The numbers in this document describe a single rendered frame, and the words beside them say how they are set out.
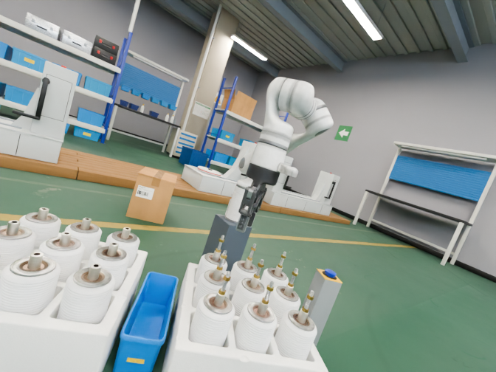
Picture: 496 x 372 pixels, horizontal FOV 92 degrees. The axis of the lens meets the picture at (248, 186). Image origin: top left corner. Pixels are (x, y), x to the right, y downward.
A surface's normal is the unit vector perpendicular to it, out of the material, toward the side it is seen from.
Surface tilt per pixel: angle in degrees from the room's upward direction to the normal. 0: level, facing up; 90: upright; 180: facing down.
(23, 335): 90
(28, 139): 90
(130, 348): 92
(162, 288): 88
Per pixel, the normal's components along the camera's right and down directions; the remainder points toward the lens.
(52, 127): 0.56, 0.29
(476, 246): -0.76, -0.18
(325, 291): 0.16, 0.18
